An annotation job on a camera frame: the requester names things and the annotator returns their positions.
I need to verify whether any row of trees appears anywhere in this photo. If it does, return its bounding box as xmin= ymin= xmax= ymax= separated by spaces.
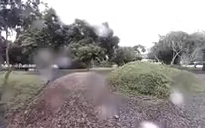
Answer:
xmin=0 ymin=0 xmax=205 ymax=70

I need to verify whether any brown gravel path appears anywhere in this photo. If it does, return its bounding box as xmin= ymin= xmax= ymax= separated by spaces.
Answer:
xmin=3 ymin=70 xmax=205 ymax=128

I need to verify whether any low green bush mound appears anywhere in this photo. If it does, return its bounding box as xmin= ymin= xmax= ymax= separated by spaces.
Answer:
xmin=108 ymin=60 xmax=205 ymax=100

